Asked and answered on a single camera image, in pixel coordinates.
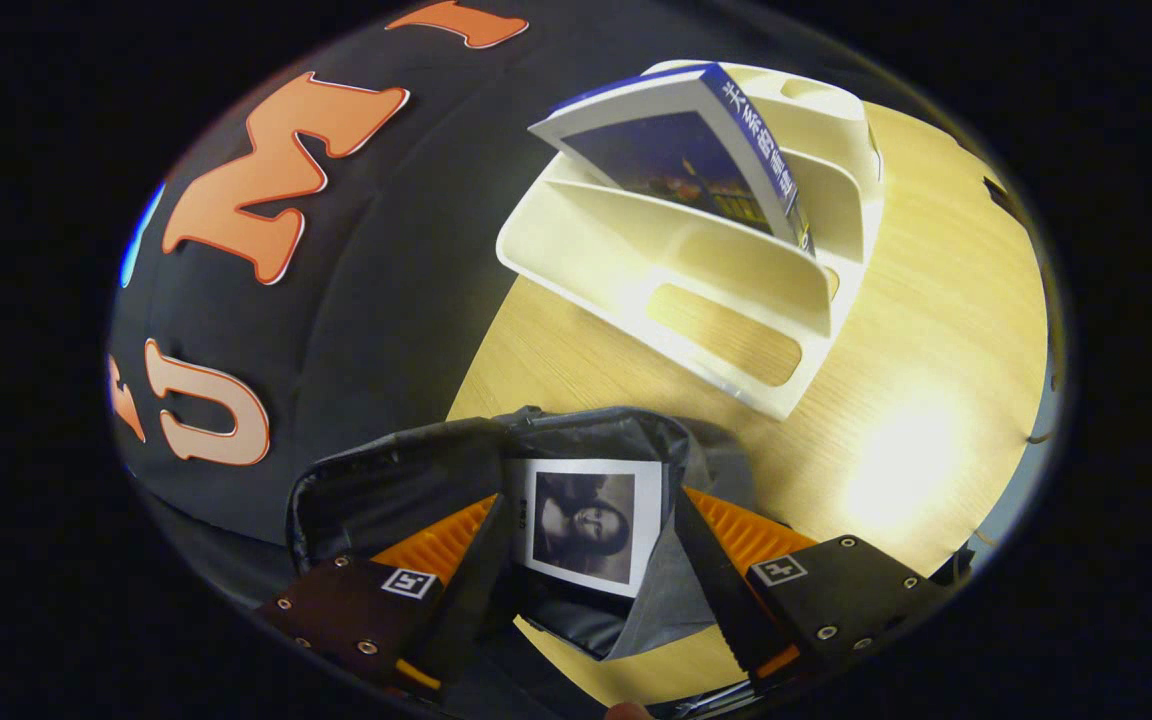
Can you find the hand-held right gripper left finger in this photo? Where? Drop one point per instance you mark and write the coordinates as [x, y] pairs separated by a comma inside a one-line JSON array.
[[476, 570]]

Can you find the white bookshelf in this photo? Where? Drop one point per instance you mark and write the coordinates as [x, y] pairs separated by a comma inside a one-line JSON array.
[[636, 260]]

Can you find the blue cover book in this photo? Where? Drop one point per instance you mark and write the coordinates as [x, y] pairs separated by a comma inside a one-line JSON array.
[[676, 150]]

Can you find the grey schoolbag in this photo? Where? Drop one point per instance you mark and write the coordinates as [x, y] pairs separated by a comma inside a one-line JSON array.
[[406, 470]]

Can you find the white portrait cover book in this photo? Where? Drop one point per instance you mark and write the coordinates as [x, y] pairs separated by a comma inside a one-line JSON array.
[[586, 530]]

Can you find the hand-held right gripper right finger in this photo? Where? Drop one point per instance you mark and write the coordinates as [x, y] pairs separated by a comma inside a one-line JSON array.
[[721, 580]]

